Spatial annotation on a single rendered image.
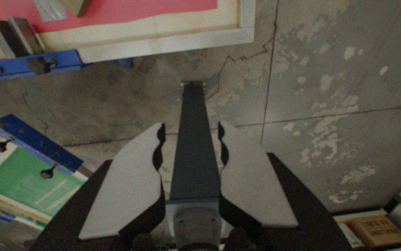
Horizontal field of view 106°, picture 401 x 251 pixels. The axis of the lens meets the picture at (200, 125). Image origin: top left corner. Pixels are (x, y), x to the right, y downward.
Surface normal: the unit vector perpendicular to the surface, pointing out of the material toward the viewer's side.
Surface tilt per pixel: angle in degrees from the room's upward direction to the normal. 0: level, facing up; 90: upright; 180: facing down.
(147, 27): 0
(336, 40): 0
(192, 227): 73
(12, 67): 0
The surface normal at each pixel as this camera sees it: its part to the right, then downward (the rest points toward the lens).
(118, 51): 0.05, 0.51
